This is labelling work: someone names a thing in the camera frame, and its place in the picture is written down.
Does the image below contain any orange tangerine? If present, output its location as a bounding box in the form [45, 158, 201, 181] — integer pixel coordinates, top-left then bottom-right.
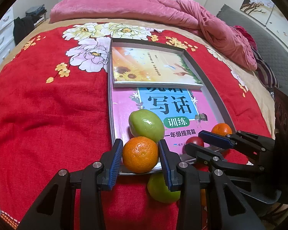
[200, 189, 206, 207]
[211, 123, 233, 136]
[122, 136, 159, 173]

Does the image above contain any grey cardboard tray box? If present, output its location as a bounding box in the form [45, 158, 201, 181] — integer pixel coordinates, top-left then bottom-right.
[108, 39, 233, 163]

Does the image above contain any white drawer cabinet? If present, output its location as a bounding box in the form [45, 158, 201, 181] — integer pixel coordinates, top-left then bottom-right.
[0, 6, 15, 65]

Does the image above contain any black clothes pile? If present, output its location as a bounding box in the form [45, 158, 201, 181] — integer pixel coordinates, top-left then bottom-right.
[13, 16, 35, 45]

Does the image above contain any large red tomato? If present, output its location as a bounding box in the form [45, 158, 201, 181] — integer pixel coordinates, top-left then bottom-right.
[185, 136, 204, 147]

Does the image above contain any pink chinese workbook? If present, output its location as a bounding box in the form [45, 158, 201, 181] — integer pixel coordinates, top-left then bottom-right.
[109, 88, 224, 163]

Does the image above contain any tree wall painting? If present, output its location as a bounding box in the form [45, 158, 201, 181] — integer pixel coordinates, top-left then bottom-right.
[240, 0, 275, 25]

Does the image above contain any striped pillow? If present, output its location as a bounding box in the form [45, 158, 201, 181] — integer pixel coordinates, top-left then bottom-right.
[251, 47, 279, 90]

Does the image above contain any red floral blanket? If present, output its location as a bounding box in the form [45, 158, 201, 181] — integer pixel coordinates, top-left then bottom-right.
[0, 25, 271, 229]

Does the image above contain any sunflower cover book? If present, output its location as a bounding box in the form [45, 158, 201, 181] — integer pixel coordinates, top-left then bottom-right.
[112, 46, 203, 89]

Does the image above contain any grey padded headboard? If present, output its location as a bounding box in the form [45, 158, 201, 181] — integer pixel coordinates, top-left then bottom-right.
[216, 4, 288, 90]

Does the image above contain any pink quilt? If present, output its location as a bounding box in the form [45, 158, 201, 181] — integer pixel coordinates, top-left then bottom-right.
[50, 0, 257, 71]

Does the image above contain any green fruit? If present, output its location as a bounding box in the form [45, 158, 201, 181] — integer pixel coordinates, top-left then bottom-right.
[147, 172, 180, 204]
[128, 109, 165, 143]

